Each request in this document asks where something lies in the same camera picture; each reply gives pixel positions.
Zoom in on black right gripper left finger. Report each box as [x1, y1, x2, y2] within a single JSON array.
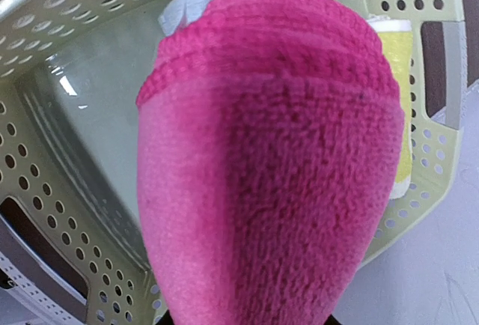
[[156, 312, 174, 325]]

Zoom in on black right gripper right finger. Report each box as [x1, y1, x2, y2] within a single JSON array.
[[325, 315, 348, 325]]

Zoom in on yellow rolled towel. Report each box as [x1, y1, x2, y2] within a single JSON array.
[[364, 13, 415, 201]]

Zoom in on aluminium front rail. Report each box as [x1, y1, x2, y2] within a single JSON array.
[[1, 253, 85, 324]]

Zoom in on beige plastic basket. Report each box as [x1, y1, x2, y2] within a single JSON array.
[[1, 0, 468, 324]]

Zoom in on pink towel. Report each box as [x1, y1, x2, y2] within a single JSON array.
[[137, 0, 404, 324]]

